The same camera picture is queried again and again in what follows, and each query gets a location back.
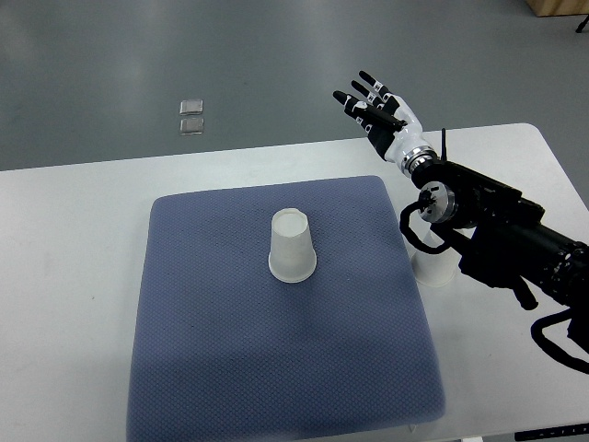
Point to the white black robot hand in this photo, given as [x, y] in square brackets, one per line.
[390, 125]

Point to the white paper cup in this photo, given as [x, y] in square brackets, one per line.
[434, 269]
[292, 258]

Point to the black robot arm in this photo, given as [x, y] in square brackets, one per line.
[496, 231]

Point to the white paper cup on cushion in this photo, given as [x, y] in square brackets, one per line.
[292, 258]

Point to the wooden box corner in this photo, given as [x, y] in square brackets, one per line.
[558, 8]

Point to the upper metal floor plate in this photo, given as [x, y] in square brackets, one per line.
[191, 107]

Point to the black tripod foot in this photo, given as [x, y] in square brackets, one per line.
[582, 25]

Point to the blue quilted cushion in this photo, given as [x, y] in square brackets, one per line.
[224, 351]

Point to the black table edge panel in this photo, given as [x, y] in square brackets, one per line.
[553, 432]

